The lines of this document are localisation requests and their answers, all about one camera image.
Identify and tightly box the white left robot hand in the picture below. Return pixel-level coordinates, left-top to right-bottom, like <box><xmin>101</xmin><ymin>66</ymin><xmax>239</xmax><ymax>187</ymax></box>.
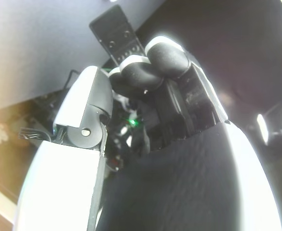
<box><xmin>15</xmin><ymin>36</ymin><xmax>282</xmax><ymax>231</ymax></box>

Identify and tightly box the black walkie-talkie toy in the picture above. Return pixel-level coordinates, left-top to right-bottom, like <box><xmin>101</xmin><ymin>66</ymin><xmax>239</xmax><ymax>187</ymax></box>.
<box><xmin>89</xmin><ymin>4</ymin><xmax>148</xmax><ymax>68</ymax></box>

